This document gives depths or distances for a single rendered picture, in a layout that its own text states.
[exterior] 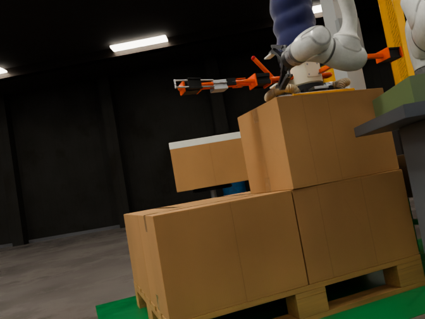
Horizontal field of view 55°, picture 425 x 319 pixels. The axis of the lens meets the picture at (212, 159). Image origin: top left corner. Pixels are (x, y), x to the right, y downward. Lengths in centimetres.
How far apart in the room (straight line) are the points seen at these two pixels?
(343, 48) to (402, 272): 105
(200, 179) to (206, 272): 172
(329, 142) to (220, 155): 155
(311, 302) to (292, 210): 39
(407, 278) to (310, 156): 73
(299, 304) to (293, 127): 74
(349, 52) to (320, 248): 81
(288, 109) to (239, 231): 56
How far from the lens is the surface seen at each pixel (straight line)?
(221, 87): 190
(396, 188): 209
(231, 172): 330
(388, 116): 141
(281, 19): 213
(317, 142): 185
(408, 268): 212
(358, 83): 357
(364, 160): 200
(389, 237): 205
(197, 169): 328
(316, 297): 185
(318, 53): 158
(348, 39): 166
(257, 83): 196
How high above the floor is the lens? 61
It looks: 4 degrees up
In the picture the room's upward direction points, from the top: 10 degrees counter-clockwise
